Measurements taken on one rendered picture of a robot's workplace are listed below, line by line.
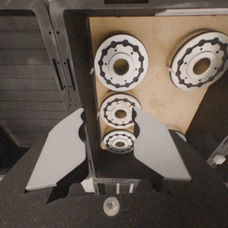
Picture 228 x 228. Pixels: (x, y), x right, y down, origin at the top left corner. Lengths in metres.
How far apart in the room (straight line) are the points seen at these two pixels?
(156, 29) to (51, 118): 0.34
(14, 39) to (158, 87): 0.31
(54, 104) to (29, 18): 0.18
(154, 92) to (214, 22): 0.15
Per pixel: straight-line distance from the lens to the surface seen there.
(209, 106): 0.35
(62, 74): 0.19
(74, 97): 0.20
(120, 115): 0.31
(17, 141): 0.54
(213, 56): 0.28
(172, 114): 0.36
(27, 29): 0.32
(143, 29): 0.27
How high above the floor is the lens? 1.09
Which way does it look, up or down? 53 degrees down
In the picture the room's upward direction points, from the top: 177 degrees counter-clockwise
